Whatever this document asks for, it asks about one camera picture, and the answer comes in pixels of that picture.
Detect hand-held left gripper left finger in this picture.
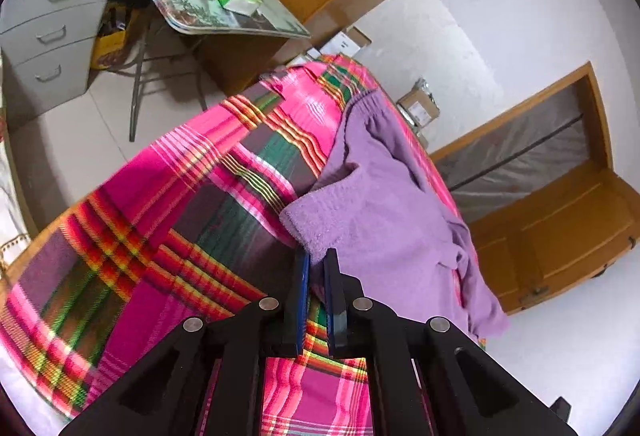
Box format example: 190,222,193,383
59,252,312,436

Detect metal door handle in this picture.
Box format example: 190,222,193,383
520,283,551,307

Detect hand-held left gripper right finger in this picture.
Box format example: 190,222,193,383
322,248,576,436

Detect pink plaid bed sheet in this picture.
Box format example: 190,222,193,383
0,54,488,436

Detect open labelled cardboard box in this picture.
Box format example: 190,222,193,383
397,78,441,137

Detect translucent plastic door curtain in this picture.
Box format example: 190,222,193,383
432,80,593,221

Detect grey filing cabinet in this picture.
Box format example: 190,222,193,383
0,0,132,129

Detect glass top folding table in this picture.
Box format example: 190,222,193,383
107,0,312,141

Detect white cardboard box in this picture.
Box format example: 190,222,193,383
325,28,373,59

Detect purple fleece pants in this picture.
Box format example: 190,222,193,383
279,90,511,341

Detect yellow bag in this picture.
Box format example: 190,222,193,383
90,0,143,70

